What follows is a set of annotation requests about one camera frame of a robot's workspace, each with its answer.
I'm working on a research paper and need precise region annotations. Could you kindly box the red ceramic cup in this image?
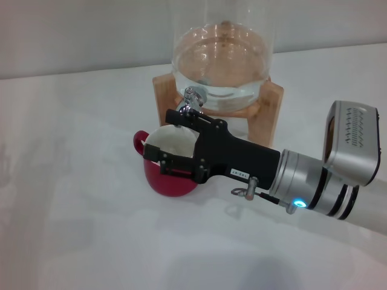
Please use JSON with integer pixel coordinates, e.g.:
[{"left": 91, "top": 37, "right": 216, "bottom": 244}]
[{"left": 133, "top": 126, "right": 201, "bottom": 198}]

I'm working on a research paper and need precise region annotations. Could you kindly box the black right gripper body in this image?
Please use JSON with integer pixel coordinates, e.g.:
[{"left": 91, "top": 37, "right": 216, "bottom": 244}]
[{"left": 193, "top": 120, "right": 282, "bottom": 192}]

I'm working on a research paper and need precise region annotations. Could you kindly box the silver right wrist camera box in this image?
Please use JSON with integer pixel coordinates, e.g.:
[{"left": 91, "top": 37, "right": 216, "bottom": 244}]
[{"left": 322, "top": 100, "right": 382, "bottom": 187}]

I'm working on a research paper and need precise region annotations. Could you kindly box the wooden dispenser stand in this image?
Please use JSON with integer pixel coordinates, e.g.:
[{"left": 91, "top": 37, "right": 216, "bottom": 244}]
[{"left": 152, "top": 74, "right": 284, "bottom": 151}]

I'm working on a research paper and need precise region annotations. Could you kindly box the chrome faucet tap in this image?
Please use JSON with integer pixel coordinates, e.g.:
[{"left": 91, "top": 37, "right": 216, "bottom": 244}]
[{"left": 178, "top": 86, "right": 210, "bottom": 131}]

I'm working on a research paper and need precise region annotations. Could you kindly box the right gripper cable with plugs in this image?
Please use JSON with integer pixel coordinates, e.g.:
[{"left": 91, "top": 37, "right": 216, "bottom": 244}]
[{"left": 230, "top": 176, "right": 299, "bottom": 216}]

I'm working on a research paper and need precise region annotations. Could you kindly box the clear glass dispenser jar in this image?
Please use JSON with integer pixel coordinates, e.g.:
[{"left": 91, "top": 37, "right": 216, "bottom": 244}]
[{"left": 168, "top": 0, "right": 275, "bottom": 114}]

